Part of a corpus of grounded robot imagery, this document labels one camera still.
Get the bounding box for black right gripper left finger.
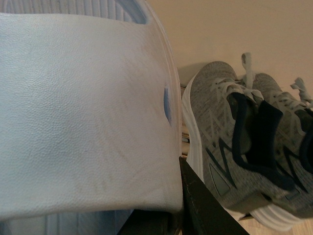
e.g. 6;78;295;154
118;210;182;235

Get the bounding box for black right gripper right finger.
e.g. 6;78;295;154
179;157;248;235

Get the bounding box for grey knit sneaker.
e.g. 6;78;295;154
182;52;313;231
251;72;313;194

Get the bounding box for light blue slide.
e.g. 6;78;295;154
0;0;183;235

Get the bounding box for black metal shoe rack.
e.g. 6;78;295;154
179;83;191;157

